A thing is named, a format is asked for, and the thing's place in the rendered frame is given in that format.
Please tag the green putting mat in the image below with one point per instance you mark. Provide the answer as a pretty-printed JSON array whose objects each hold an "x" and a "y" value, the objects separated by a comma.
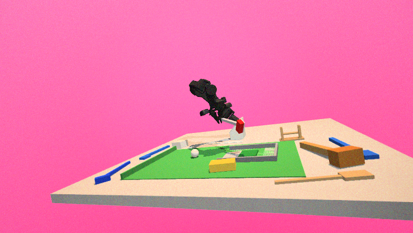
[{"x": 179, "y": 164}]

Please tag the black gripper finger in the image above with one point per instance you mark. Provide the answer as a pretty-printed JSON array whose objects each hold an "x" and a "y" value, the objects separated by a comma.
[
  {"x": 220, "y": 113},
  {"x": 214, "y": 115}
]

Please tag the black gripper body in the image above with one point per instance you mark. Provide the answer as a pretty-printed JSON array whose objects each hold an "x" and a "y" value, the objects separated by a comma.
[{"x": 213, "y": 109}]

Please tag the white golf ball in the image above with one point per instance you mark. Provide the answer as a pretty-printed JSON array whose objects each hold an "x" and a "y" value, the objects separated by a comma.
[{"x": 194, "y": 153}]

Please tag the yellow rectangular block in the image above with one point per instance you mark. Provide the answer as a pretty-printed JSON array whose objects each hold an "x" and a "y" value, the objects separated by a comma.
[{"x": 222, "y": 165}]

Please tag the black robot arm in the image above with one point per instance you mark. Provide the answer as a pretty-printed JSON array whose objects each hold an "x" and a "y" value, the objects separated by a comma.
[{"x": 204, "y": 89}]

